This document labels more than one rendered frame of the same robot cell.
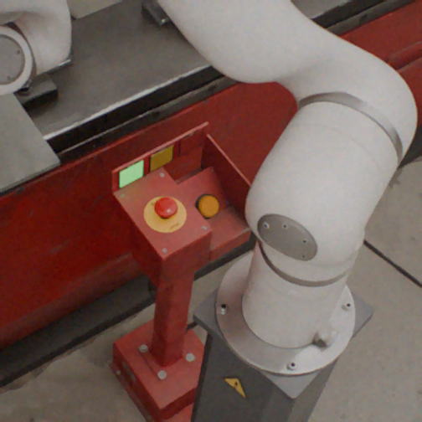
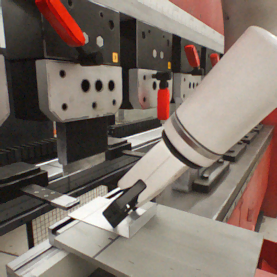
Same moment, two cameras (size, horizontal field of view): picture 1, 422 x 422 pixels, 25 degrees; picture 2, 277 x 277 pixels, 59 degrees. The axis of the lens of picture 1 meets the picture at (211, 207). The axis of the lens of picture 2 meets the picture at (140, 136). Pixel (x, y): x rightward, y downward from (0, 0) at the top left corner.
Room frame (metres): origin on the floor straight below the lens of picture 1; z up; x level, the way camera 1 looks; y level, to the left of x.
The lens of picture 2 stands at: (0.51, 0.50, 1.22)
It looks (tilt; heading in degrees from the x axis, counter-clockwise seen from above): 12 degrees down; 344
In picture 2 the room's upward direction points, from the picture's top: straight up
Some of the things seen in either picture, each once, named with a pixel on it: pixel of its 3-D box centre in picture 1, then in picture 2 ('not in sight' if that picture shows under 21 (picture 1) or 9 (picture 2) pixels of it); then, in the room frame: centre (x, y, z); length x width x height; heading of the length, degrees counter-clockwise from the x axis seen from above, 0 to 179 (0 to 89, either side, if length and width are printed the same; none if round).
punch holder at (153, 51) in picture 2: not in sight; (140, 68); (1.05, 0.35, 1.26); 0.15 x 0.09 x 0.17; 132
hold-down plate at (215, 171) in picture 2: not in sight; (212, 174); (1.29, -0.01, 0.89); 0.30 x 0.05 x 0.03; 132
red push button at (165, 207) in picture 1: (165, 210); not in sight; (0.86, 0.07, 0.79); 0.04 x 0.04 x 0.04
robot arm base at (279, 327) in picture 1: (295, 279); not in sight; (0.60, -0.12, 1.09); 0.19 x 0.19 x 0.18
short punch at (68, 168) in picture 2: not in sight; (84, 142); (0.93, 0.48, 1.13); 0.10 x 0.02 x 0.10; 132
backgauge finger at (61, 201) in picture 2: not in sight; (31, 186); (1.06, 0.59, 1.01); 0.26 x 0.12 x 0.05; 42
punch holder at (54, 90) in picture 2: not in sight; (70, 61); (0.92, 0.50, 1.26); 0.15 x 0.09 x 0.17; 132
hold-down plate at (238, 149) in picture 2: not in sight; (236, 150); (1.56, -0.31, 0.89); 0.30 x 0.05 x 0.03; 132
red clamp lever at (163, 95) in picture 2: not in sight; (160, 95); (0.99, 0.32, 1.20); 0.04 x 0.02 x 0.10; 42
